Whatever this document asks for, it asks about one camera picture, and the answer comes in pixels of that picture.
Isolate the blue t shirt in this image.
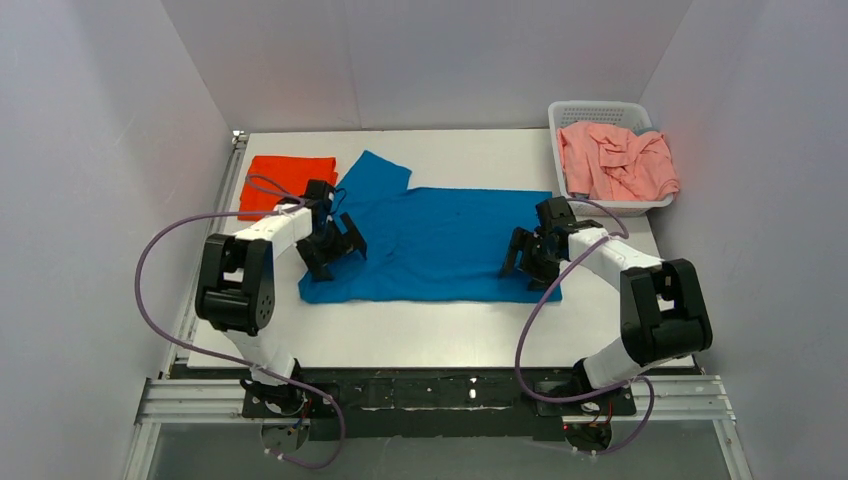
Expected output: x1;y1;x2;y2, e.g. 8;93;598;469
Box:
299;151;552;304

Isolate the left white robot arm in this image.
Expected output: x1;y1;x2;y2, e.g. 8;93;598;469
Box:
195;179;367;406

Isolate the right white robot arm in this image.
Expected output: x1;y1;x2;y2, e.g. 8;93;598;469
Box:
500;196;713;404

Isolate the pink t shirt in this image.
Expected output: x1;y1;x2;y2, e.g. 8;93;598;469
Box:
558;121;680;202

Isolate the folded orange t shirt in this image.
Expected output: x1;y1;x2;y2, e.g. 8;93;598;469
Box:
238;155;338;222

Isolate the white plastic basket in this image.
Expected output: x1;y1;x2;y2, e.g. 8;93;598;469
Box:
547;100;674;217

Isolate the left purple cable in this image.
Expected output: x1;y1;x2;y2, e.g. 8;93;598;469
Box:
134;174;347;470

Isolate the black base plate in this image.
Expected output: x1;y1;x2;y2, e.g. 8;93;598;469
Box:
240;368;637;441

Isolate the aluminium frame rail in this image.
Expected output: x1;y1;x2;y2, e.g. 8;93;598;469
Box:
125;129;750;479

